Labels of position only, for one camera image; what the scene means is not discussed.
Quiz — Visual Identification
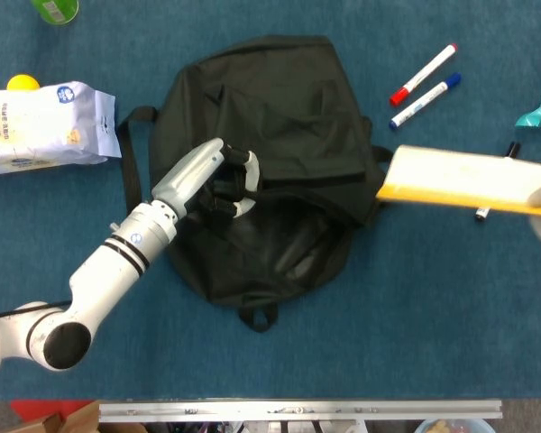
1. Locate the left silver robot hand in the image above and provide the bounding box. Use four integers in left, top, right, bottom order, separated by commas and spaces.
151, 137, 263, 226

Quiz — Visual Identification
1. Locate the white yellow Lexicon book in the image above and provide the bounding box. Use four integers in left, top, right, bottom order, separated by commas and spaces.
376, 143, 541, 221

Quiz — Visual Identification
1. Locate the black fabric backpack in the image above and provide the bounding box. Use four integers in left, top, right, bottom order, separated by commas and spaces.
116, 34, 394, 334

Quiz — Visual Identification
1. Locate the white marker black cap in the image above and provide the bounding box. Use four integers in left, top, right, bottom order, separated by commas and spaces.
473, 141, 522, 223

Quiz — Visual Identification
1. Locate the white marker blue cap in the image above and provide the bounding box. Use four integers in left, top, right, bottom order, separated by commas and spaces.
388, 72, 463, 131

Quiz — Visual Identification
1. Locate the white wipes package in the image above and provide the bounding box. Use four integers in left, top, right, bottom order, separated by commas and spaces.
0, 80, 124, 176

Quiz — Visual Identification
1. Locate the white marker red cap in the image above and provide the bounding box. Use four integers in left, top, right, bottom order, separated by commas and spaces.
389, 42, 459, 107

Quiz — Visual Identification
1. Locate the yellow ball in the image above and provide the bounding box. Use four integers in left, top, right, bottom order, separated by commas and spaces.
6, 73, 41, 92

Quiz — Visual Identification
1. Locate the green can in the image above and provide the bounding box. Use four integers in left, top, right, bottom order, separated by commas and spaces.
30, 0, 80, 26

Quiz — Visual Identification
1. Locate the light blue snack bowl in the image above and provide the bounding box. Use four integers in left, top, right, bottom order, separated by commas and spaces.
413, 418, 497, 433

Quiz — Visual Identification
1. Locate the red plastic object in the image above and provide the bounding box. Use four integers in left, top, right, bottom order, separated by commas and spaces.
9, 399, 94, 423

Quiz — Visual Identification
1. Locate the aluminium profile rail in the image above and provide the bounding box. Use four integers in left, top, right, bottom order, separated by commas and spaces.
97, 399, 504, 423

